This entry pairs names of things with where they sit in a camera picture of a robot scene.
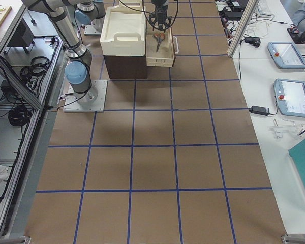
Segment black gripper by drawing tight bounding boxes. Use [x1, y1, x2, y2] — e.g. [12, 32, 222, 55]
[148, 11, 172, 31]

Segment orange grey scissors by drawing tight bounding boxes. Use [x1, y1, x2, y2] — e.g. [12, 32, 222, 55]
[153, 33, 165, 52]

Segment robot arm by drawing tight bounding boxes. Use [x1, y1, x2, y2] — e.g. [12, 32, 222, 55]
[23, 1, 107, 112]
[148, 0, 172, 31]

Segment white plastic tray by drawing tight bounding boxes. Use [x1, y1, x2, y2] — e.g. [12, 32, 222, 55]
[100, 1, 146, 56]

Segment dark wooden cabinet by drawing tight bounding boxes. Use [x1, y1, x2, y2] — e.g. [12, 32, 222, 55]
[104, 55, 147, 80]

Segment far teach pendant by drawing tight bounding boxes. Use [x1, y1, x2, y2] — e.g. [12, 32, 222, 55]
[267, 42, 305, 69]

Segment teach pendant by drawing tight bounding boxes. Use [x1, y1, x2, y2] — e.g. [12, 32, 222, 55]
[267, 42, 305, 69]
[274, 79, 305, 118]

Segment black power adapter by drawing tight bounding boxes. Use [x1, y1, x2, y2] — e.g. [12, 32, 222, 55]
[249, 105, 270, 116]

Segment near teach pendant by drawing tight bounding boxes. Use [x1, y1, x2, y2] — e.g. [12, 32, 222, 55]
[274, 79, 305, 118]

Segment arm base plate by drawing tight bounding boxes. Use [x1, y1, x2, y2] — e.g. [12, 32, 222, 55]
[63, 80, 108, 112]
[84, 25, 102, 36]

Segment aluminium frame post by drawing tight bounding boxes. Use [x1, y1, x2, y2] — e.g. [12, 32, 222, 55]
[227, 0, 259, 58]

